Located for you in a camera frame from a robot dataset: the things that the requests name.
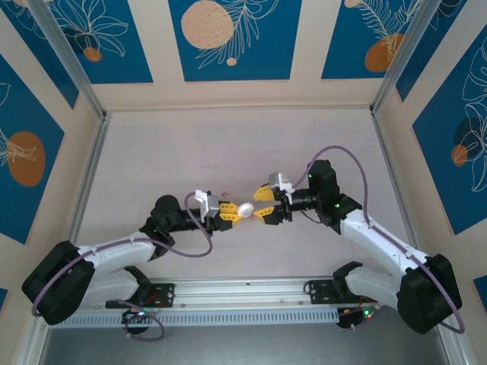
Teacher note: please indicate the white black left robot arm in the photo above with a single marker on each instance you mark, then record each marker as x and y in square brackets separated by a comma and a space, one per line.
[114, 254]

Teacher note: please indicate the aluminium table edge rail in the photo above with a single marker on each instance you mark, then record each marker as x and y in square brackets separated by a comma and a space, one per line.
[395, 171]
[88, 178]

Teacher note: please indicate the grey metal sheet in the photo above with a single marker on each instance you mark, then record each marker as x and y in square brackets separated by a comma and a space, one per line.
[247, 348]

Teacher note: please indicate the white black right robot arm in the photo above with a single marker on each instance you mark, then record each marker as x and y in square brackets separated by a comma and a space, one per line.
[369, 243]

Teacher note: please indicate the blue floral wall panel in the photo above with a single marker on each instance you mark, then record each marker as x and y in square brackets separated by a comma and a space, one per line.
[45, 57]
[23, 114]
[266, 57]
[125, 57]
[437, 171]
[342, 38]
[445, 38]

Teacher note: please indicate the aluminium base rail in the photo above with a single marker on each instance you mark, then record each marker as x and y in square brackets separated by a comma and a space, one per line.
[243, 292]

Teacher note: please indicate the black controller board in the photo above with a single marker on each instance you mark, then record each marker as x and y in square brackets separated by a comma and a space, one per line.
[131, 316]
[348, 318]

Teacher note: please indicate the white earbud charging case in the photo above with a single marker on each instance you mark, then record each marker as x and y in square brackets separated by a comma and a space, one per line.
[245, 210]

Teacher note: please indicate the aluminium frame post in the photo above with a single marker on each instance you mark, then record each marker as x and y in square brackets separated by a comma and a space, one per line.
[70, 57]
[407, 57]

